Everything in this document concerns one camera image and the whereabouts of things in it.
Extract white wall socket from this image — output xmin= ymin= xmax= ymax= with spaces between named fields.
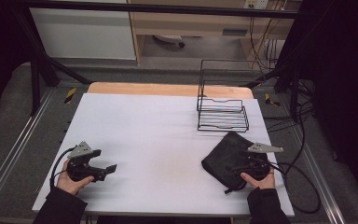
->
xmin=243 ymin=0 xmax=270 ymax=10

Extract left hand-held gripper cable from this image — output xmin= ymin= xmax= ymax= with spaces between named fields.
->
xmin=48 ymin=146 xmax=76 ymax=191

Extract hanging black cables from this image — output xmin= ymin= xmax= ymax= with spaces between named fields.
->
xmin=248 ymin=14 xmax=284 ymax=70

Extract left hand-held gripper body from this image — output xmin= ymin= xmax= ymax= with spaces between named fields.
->
xmin=65 ymin=141 xmax=108 ymax=183

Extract black metal frame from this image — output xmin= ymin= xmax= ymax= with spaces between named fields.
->
xmin=11 ymin=0 xmax=315 ymax=123

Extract black wire rack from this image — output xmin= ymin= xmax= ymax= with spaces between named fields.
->
xmin=196 ymin=59 xmax=265 ymax=133

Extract office chair base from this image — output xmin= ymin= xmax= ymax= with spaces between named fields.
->
xmin=152 ymin=34 xmax=186 ymax=49

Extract person's right hand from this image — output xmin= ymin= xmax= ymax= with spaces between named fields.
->
xmin=240 ymin=167 xmax=277 ymax=190

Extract right hand-held gripper cable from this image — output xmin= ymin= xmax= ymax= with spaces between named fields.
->
xmin=269 ymin=161 xmax=322 ymax=215

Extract hand-held gripper cable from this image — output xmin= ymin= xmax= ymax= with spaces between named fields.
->
xmin=269 ymin=161 xmax=322 ymax=215
xmin=48 ymin=146 xmax=76 ymax=191

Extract white cabinet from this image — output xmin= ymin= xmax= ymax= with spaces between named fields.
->
xmin=29 ymin=0 xmax=137 ymax=61

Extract dark grey towel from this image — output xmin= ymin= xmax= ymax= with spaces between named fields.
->
xmin=200 ymin=131 xmax=264 ymax=195

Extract wooden desk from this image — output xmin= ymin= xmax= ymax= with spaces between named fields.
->
xmin=127 ymin=0 xmax=303 ymax=66

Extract aluminium floor rail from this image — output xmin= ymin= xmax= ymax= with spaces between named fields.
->
xmin=0 ymin=88 xmax=56 ymax=213
xmin=287 ymin=122 xmax=347 ymax=224

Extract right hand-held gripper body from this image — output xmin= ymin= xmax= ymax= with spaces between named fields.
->
xmin=241 ymin=142 xmax=284 ymax=181

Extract person's left hand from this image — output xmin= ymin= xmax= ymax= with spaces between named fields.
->
xmin=56 ymin=167 xmax=95 ymax=196

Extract white table board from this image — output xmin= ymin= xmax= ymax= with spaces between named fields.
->
xmin=32 ymin=92 xmax=296 ymax=218

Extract black curtain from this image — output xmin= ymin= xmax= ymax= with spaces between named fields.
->
xmin=276 ymin=0 xmax=358 ymax=203
xmin=0 ymin=0 xmax=35 ymax=125

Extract black floor cables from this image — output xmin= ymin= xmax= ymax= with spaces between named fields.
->
xmin=262 ymin=77 xmax=317 ymax=175

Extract yellow black tape strip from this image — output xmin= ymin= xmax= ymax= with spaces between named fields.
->
xmin=63 ymin=87 xmax=77 ymax=105
xmin=264 ymin=92 xmax=281 ymax=107

